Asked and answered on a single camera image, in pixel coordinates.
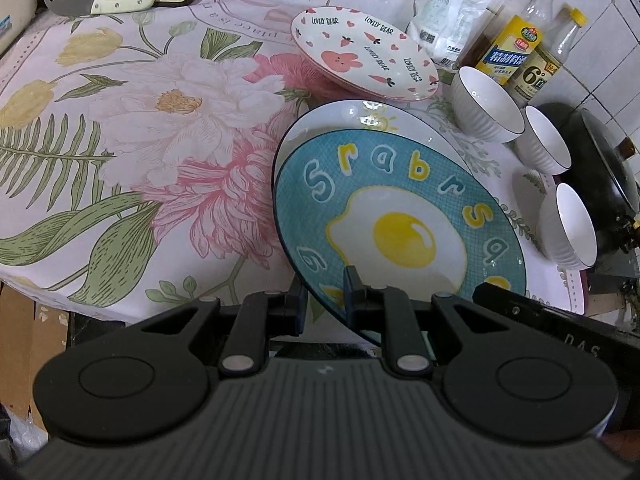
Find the white plastic packet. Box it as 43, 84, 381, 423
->
406, 0, 468, 61
442, 0, 493, 69

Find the black wok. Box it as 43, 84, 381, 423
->
537, 102, 640, 267

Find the floral tablecloth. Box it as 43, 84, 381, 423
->
0, 0, 591, 328

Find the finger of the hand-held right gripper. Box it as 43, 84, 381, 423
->
472, 281, 551, 333

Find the blue fried egg plate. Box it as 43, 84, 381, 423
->
272, 130, 527, 347

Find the white ribbed bowl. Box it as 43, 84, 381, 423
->
515, 106, 572, 175
451, 66, 526, 144
537, 182, 598, 269

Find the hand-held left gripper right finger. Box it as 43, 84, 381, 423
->
344, 266, 507, 380

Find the glass wok lid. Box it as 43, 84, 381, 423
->
567, 109, 640, 211

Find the large yellow label bottle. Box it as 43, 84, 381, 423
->
460, 0, 565, 88

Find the small yellow cap bottle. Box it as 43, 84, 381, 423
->
510, 7, 587, 107

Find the cardboard box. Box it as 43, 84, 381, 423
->
0, 282, 73, 428

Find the white plate with blue rim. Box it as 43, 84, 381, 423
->
273, 100, 472, 173

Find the pink bunny print plate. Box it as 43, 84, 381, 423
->
291, 6, 441, 104

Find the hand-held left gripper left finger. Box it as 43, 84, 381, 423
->
127, 280, 307, 377

